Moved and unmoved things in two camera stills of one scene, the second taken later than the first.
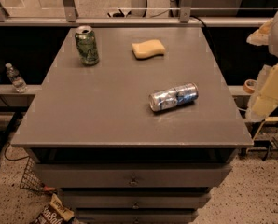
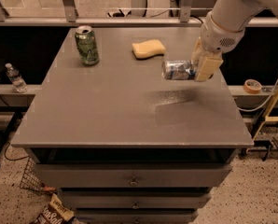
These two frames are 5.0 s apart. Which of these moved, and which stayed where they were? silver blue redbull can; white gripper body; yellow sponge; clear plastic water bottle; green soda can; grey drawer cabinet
Moved: white gripper body; silver blue redbull can
Stayed: green soda can; clear plastic water bottle; grey drawer cabinet; yellow sponge
